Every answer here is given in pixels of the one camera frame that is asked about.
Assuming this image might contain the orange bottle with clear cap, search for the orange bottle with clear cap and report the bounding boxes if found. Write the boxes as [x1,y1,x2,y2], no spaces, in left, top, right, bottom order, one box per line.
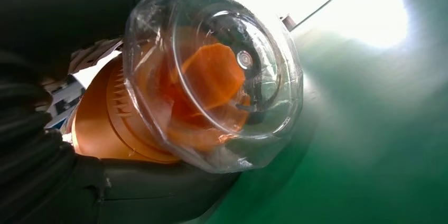
[43,0,304,175]

